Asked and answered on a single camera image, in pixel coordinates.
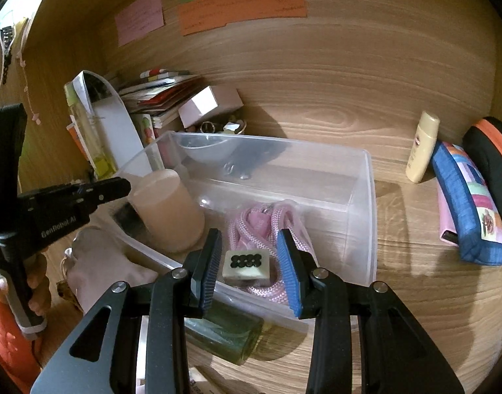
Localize person's left hand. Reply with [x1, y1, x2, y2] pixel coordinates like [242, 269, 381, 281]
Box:
[25, 252, 52, 317]

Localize green glass bottle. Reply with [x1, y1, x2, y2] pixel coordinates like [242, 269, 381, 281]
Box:
[184, 299, 265, 365]

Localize beaded string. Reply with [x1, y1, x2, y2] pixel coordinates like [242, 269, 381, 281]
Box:
[13, 16, 43, 127]

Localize metal key trinkets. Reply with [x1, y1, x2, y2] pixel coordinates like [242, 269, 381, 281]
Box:
[187, 119, 247, 136]

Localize orange patterned cloth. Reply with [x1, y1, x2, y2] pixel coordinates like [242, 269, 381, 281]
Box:
[0, 287, 43, 394]

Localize yellow-green clear bottle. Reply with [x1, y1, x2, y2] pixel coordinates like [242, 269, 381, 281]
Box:
[64, 84, 117, 179]

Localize pink cardboard box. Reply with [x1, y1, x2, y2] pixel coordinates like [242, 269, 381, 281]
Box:
[178, 85, 244, 129]

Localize beige drawstring pouch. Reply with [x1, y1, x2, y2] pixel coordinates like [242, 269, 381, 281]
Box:
[64, 227, 159, 315]

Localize fruit print notebook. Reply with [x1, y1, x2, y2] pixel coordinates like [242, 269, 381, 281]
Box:
[132, 114, 157, 146]

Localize clear plastic storage box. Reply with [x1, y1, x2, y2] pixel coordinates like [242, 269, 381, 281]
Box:
[107, 130, 378, 329]

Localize black pouch with orange zipper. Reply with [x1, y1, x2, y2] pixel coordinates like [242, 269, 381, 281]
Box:
[462, 118, 502, 239]

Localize orange packet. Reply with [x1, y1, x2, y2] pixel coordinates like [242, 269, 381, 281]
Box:
[68, 123, 92, 161]

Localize wooden desktop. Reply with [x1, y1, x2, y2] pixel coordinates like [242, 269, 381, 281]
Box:
[30, 102, 502, 394]

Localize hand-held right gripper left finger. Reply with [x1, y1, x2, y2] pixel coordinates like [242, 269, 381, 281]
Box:
[30, 228, 223, 394]

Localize white curved paper sheet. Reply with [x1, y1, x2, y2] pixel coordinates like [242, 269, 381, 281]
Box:
[73, 71, 153, 173]

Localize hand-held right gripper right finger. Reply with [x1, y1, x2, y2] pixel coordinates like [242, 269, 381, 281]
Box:
[277, 228, 465, 394]

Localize stack of books and papers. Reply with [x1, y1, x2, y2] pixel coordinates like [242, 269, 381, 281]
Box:
[117, 68, 204, 128]

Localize pink flat case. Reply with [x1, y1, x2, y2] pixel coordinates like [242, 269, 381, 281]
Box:
[437, 181, 461, 247]

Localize black hair clip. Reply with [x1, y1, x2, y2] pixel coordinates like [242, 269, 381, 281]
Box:
[0, 27, 13, 85]

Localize beige translucent cup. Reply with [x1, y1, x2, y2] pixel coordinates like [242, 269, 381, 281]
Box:
[127, 169, 205, 254]

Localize pink braided rope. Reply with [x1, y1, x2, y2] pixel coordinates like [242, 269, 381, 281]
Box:
[227, 199, 317, 305]

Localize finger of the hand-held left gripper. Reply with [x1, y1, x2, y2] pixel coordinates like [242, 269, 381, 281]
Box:
[73, 177, 132, 208]

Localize blue patchwork pouch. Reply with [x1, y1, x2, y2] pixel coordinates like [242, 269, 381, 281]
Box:
[431, 142, 502, 264]

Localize orange sticky note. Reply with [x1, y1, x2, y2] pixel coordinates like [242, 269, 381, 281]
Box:
[178, 0, 308, 36]

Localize pink sticky note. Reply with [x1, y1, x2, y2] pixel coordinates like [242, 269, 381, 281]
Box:
[115, 0, 165, 47]

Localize white mahjong tile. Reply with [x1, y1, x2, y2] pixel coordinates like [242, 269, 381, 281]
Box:
[222, 250, 272, 286]

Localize cream lotion bottle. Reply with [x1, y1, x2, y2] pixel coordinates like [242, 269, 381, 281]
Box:
[406, 111, 441, 184]

